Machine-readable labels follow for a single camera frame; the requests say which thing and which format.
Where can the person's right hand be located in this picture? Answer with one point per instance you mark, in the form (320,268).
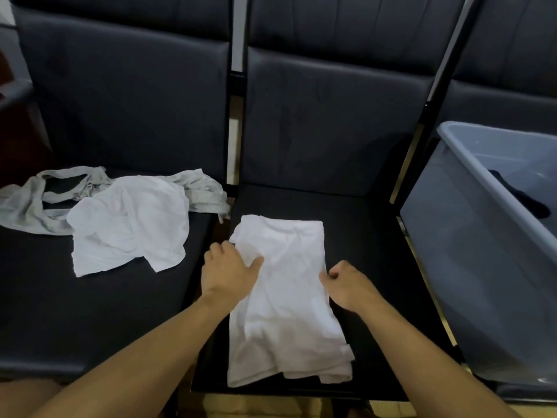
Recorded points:
(352,291)

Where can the person's left hand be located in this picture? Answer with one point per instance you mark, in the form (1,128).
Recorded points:
(226,276)

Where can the white shirt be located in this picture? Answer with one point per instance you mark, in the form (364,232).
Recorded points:
(130,222)
(287,300)

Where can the blue-grey plastic bin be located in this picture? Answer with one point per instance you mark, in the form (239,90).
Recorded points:
(457,274)

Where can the black garment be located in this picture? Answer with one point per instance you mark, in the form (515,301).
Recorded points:
(522,195)

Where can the grey tank top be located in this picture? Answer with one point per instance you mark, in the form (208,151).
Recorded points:
(26,213)

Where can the person's right forearm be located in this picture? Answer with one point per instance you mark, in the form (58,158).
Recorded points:
(426,365)

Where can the person's left forearm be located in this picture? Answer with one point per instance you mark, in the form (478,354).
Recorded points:
(130,365)

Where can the person's left leg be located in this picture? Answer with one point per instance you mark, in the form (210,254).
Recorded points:
(26,400)

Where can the black leather bench chair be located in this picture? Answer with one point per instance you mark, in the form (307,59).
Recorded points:
(122,95)
(330,126)
(509,43)

